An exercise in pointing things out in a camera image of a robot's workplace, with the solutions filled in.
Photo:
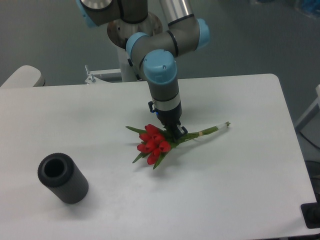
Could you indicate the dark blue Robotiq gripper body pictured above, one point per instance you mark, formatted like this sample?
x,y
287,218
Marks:
x,y
171,117

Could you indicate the white furniture leg right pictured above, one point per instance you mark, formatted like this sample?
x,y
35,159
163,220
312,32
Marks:
x,y
309,113

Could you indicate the dark grey ribbed cylinder vase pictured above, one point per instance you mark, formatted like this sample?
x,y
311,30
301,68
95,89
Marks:
x,y
59,173

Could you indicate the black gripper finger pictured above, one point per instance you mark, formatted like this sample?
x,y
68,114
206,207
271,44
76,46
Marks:
x,y
179,131

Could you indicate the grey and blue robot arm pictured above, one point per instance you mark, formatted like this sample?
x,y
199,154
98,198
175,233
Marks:
x,y
151,50

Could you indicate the white chair seat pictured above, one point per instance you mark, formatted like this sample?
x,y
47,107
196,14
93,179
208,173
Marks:
x,y
24,77

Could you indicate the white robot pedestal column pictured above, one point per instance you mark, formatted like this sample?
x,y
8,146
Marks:
x,y
119,32

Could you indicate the black box at table edge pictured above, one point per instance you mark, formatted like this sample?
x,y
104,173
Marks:
x,y
311,215

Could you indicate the blue object top right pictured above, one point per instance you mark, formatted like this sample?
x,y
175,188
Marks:
x,y
309,7

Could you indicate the red tulip bouquet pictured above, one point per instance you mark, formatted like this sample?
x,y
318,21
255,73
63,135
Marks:
x,y
157,143

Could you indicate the black gripper cable plug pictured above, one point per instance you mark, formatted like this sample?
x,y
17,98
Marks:
x,y
152,107

